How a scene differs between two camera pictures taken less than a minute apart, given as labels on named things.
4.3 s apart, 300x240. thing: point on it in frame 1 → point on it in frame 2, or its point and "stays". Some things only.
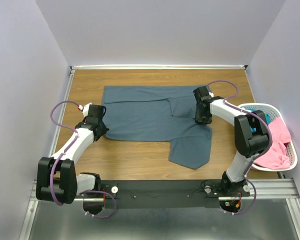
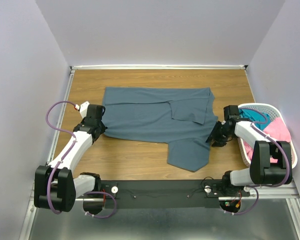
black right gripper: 206,120 → 219,142
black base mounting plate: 163,194 stays
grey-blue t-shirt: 158,113 stays
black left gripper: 104,129 stays
